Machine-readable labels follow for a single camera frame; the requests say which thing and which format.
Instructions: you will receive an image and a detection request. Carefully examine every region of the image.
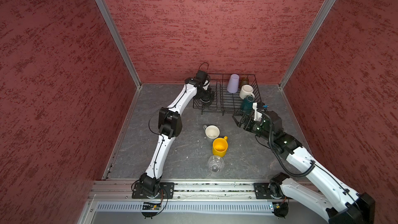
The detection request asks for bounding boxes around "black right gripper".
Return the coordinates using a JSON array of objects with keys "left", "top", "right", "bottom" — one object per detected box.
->
[{"left": 232, "top": 113, "right": 273, "bottom": 141}]

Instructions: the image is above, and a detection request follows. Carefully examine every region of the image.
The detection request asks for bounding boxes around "dark green white-inside mug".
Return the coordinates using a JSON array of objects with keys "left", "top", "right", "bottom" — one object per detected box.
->
[{"left": 240, "top": 95, "right": 255, "bottom": 115}]

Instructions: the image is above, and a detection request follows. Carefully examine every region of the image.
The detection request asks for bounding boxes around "black mug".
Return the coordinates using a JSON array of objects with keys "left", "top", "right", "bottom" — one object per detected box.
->
[{"left": 200, "top": 91, "right": 215, "bottom": 106}]

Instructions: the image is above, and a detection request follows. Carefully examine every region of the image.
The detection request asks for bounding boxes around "white mug red inside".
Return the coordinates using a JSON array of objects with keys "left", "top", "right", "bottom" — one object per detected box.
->
[{"left": 239, "top": 85, "right": 256, "bottom": 100}]

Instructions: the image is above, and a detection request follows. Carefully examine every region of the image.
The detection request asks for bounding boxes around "lilac plastic cup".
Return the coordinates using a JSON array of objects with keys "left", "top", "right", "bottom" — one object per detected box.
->
[{"left": 227, "top": 74, "right": 239, "bottom": 94}]

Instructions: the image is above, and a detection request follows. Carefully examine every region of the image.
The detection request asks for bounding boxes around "brown gold textured cup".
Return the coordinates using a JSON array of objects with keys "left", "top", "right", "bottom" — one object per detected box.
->
[{"left": 239, "top": 77, "right": 249, "bottom": 88}]

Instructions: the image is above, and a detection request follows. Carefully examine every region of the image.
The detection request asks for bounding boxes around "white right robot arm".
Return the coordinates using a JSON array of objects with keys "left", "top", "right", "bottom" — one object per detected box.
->
[{"left": 233, "top": 107, "right": 376, "bottom": 224}]

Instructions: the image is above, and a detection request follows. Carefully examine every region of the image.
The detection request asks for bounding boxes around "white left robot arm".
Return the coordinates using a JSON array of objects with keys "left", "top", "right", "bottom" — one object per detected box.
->
[{"left": 139, "top": 71, "right": 214, "bottom": 198}]

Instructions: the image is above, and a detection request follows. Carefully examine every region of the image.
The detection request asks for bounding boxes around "small cream mug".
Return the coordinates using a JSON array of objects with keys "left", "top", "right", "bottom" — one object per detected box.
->
[{"left": 203, "top": 125, "right": 220, "bottom": 141}]

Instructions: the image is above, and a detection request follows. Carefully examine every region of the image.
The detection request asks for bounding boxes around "yellow mug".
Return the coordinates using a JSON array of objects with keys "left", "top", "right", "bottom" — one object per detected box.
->
[{"left": 212, "top": 136, "right": 229, "bottom": 157}]

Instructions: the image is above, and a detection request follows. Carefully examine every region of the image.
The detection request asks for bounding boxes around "clear glass cup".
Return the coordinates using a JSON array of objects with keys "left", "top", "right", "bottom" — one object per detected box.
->
[{"left": 208, "top": 156, "right": 224, "bottom": 173}]

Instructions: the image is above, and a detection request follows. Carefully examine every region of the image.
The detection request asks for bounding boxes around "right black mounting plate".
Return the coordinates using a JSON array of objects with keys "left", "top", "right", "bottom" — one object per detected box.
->
[{"left": 254, "top": 183, "right": 291, "bottom": 201}]

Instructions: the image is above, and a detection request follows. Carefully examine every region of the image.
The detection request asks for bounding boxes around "black mounting plate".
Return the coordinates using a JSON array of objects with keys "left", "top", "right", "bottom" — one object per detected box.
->
[
  {"left": 254, "top": 183, "right": 291, "bottom": 201},
  {"left": 131, "top": 183, "right": 175, "bottom": 199}
]

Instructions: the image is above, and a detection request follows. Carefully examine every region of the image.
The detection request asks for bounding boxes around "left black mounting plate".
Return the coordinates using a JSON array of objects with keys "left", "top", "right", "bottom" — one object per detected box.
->
[{"left": 131, "top": 183, "right": 175, "bottom": 199}]

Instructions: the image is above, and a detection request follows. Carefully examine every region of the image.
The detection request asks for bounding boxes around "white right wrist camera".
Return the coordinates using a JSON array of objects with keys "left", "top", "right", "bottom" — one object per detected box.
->
[{"left": 252, "top": 102, "right": 268, "bottom": 121}]

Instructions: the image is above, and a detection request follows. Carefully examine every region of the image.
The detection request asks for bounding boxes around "black wire dish rack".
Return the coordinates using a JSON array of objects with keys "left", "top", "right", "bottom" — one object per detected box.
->
[{"left": 193, "top": 73, "right": 243, "bottom": 115}]

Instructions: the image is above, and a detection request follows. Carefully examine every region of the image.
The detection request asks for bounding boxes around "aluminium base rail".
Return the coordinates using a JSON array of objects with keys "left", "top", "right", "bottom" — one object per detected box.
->
[{"left": 86, "top": 180, "right": 312, "bottom": 214}]

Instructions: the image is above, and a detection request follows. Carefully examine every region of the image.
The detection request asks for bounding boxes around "left aluminium corner post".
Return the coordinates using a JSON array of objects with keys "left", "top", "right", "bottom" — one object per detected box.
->
[{"left": 95, "top": 0, "right": 142, "bottom": 89}]

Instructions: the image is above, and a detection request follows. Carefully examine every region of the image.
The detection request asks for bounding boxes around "aluminium corner post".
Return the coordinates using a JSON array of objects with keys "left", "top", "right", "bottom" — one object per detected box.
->
[
  {"left": 95, "top": 0, "right": 142, "bottom": 89},
  {"left": 279, "top": 0, "right": 336, "bottom": 90}
]

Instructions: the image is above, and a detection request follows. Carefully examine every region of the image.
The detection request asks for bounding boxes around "right aluminium corner post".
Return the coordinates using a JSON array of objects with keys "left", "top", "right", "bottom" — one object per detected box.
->
[{"left": 279, "top": 0, "right": 336, "bottom": 90}]

